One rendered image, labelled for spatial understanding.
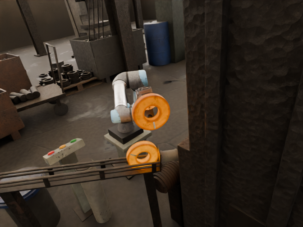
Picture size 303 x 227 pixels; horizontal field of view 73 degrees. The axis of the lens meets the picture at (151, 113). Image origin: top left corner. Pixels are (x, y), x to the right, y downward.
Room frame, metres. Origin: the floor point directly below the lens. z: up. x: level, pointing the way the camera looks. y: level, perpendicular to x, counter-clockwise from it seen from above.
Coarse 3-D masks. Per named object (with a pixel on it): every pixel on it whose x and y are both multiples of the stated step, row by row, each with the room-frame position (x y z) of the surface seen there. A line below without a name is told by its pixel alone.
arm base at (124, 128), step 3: (120, 123) 1.54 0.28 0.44; (123, 123) 1.53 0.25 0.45; (126, 123) 1.53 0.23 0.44; (129, 123) 1.55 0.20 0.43; (132, 123) 1.57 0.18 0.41; (120, 126) 1.54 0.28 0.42; (123, 126) 1.53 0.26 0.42; (126, 126) 1.53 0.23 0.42; (129, 126) 1.53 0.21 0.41; (132, 126) 1.55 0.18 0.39; (120, 129) 1.53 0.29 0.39; (123, 129) 1.52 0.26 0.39; (126, 129) 1.52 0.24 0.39; (129, 129) 1.52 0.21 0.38; (132, 129) 1.54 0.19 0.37; (123, 132) 1.51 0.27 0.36; (126, 132) 1.51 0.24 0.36
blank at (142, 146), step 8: (136, 144) 0.77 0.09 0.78; (144, 144) 0.76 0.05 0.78; (152, 144) 0.78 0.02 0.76; (128, 152) 0.76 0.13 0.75; (136, 152) 0.75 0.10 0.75; (152, 152) 0.77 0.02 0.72; (128, 160) 0.74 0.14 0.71; (136, 160) 0.75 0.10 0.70; (144, 160) 0.77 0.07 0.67; (152, 160) 0.77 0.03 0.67
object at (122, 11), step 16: (16, 0) 8.17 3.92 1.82; (112, 0) 4.20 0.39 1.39; (32, 16) 8.08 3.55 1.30; (112, 16) 4.23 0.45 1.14; (128, 16) 4.08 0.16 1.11; (32, 32) 7.96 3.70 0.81; (112, 32) 4.18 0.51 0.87; (128, 32) 4.04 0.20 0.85; (128, 48) 4.00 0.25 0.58; (128, 64) 3.95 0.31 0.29
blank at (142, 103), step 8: (144, 96) 0.73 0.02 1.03; (152, 96) 0.73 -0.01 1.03; (160, 96) 0.74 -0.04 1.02; (136, 104) 0.72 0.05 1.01; (144, 104) 0.72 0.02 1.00; (152, 104) 0.73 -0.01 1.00; (160, 104) 0.73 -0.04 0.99; (168, 104) 0.74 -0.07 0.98; (136, 112) 0.71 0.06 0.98; (144, 112) 0.72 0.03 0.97; (160, 112) 0.73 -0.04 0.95; (168, 112) 0.74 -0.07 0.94; (136, 120) 0.71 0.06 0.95; (144, 120) 0.71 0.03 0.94; (152, 120) 0.72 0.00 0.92; (160, 120) 0.73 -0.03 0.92; (144, 128) 0.71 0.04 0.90; (152, 128) 0.72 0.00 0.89
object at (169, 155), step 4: (164, 152) 0.78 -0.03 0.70; (168, 152) 0.78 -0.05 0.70; (172, 152) 0.78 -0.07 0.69; (176, 152) 0.78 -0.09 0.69; (164, 156) 0.76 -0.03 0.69; (168, 156) 0.76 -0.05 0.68; (172, 156) 0.76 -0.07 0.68; (176, 156) 0.76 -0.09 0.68; (164, 160) 0.76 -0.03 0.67; (168, 160) 0.76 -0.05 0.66; (172, 160) 0.76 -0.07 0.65; (176, 160) 0.76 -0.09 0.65
